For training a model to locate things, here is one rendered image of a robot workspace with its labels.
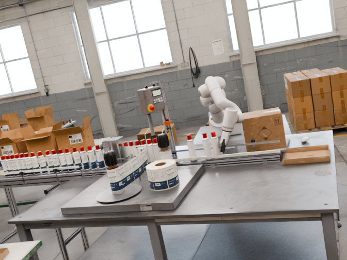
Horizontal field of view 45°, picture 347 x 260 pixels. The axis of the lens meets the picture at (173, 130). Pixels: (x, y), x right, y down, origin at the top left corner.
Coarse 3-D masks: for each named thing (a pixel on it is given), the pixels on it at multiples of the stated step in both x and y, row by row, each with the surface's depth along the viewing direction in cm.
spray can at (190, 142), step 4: (188, 136) 311; (188, 140) 311; (192, 140) 311; (188, 144) 311; (192, 144) 311; (188, 148) 313; (192, 148) 312; (192, 152) 312; (192, 156) 313; (196, 156) 315; (192, 160) 314
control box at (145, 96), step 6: (138, 90) 320; (144, 90) 315; (150, 90) 318; (138, 96) 322; (144, 96) 316; (150, 96) 318; (156, 96) 321; (162, 96) 324; (144, 102) 318; (150, 102) 318; (162, 102) 325; (144, 108) 320; (156, 108) 322; (162, 108) 325
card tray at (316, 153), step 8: (328, 144) 292; (288, 152) 304; (296, 152) 301; (304, 152) 298; (312, 152) 294; (320, 152) 291; (328, 152) 287; (288, 160) 279; (296, 160) 277; (304, 160) 276; (312, 160) 274; (320, 160) 272; (328, 160) 270
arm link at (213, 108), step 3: (222, 90) 366; (225, 96) 370; (213, 102) 368; (210, 105) 380; (213, 105) 378; (210, 108) 380; (213, 108) 378; (216, 108) 377; (219, 108) 379; (210, 111) 384; (213, 111) 380; (216, 111) 380; (219, 111) 382
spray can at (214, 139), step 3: (213, 132) 304; (213, 135) 305; (213, 138) 304; (216, 138) 305; (213, 141) 305; (216, 141) 305; (213, 144) 306; (216, 144) 305; (213, 147) 306; (216, 147) 306; (213, 150) 307; (216, 150) 306; (219, 150) 308; (213, 153) 309; (216, 153) 307; (219, 153) 307
